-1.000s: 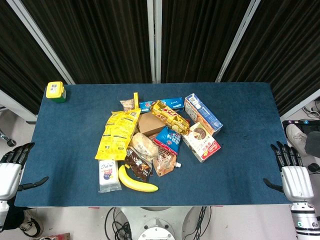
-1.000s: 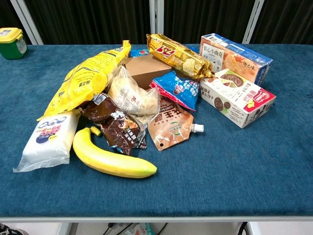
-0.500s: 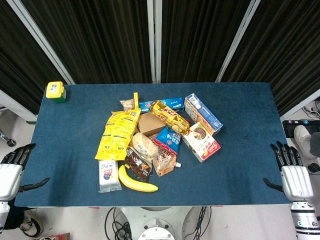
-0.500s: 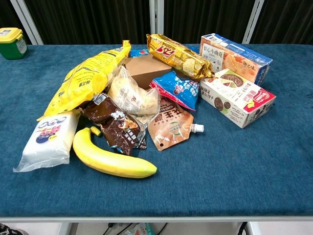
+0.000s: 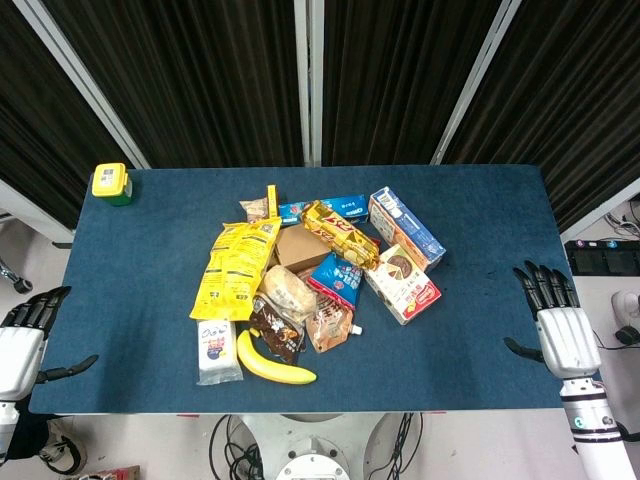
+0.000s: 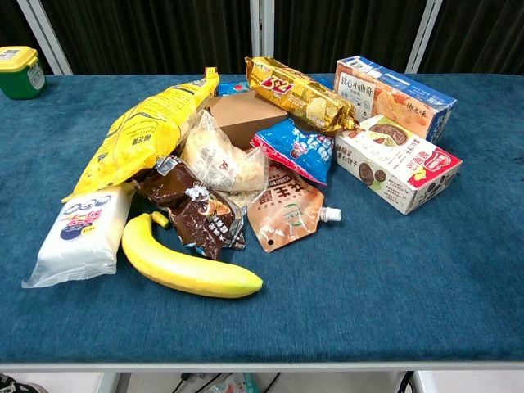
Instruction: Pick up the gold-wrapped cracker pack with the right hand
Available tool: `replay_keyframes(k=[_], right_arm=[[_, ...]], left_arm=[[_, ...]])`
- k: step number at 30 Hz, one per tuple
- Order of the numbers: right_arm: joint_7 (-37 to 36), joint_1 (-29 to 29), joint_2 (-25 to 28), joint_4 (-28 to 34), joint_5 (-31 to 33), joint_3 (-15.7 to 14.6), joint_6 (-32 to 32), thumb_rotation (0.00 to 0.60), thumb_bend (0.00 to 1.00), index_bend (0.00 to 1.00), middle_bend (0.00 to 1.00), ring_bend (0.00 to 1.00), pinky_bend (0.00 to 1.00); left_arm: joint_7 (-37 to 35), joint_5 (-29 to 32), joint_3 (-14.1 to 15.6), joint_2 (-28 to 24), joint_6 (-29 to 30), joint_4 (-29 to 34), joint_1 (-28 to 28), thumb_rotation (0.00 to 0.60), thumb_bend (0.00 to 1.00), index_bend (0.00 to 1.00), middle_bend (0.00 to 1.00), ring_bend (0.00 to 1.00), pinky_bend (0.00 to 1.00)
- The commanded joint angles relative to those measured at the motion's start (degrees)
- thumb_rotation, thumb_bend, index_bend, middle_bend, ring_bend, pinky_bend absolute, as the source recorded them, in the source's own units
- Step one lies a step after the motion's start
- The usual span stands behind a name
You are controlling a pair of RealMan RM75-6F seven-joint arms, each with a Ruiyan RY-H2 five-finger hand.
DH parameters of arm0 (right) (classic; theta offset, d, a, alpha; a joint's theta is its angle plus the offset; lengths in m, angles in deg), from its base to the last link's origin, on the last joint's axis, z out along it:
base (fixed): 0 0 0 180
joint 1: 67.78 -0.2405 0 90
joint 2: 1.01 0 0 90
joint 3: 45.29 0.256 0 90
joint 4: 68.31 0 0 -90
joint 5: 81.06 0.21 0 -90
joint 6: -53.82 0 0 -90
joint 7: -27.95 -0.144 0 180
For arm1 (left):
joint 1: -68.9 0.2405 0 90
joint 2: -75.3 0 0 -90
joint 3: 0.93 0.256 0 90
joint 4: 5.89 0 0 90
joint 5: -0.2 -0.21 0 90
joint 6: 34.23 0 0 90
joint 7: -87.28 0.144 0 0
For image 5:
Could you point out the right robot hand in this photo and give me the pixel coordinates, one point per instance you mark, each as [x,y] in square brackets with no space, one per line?
[567,340]

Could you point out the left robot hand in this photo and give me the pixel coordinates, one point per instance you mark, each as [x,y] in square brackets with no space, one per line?
[17,345]

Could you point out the gold red candy bag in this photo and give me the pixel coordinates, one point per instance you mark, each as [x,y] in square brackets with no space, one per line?
[340,235]

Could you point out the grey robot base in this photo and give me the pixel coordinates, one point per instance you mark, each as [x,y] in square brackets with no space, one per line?
[310,445]

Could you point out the white plastic snack packet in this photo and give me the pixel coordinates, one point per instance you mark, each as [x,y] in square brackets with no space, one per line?
[217,352]

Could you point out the small blue snack pouch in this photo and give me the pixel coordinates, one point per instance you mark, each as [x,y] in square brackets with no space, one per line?
[337,282]

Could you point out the small beige snack packet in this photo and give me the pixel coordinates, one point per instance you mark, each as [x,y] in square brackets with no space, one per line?
[255,210]

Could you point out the black caster wheel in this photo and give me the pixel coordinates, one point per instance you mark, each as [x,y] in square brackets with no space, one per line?
[20,284]

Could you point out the black electronic device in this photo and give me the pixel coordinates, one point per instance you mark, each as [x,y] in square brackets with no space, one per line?
[605,257]

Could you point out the black white sneaker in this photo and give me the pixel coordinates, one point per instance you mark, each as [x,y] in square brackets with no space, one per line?
[62,447]

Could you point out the blue table mat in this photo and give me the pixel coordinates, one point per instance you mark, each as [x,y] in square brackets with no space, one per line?
[450,350]

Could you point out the red cardboard box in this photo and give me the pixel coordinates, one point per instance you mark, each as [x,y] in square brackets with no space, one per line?
[117,473]

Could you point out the white red pie box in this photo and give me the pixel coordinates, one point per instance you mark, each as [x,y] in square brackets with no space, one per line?
[402,287]

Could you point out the yellow-lidded green jar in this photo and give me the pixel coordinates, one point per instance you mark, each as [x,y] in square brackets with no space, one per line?
[112,185]

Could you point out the blue white cracker box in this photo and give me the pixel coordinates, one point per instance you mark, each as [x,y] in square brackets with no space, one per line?
[407,227]

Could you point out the black curtain panel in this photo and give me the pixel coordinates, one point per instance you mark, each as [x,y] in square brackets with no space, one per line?
[190,75]
[575,100]
[40,125]
[395,75]

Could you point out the yellow chips bag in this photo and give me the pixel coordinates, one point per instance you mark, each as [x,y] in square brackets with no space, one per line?
[235,270]

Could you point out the brown spouted drink pouch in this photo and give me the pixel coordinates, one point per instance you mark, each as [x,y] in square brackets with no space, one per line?
[327,325]

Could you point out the yellow banana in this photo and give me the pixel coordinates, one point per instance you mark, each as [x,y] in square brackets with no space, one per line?
[265,367]

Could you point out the dark brown chocolate wrapper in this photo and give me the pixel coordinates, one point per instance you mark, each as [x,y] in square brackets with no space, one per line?
[277,332]

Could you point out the bread in clear bag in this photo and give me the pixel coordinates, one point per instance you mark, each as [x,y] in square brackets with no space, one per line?
[290,295]

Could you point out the plain brown cardboard box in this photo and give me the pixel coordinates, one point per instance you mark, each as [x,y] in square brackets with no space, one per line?
[300,250]

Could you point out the thin yellow stick box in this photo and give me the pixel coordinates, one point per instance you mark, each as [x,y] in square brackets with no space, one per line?
[272,200]

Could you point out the blue Oreo box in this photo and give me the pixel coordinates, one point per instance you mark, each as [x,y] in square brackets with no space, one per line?
[295,212]

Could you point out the white frame post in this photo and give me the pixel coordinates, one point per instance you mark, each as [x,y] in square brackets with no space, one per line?
[475,80]
[307,80]
[80,80]

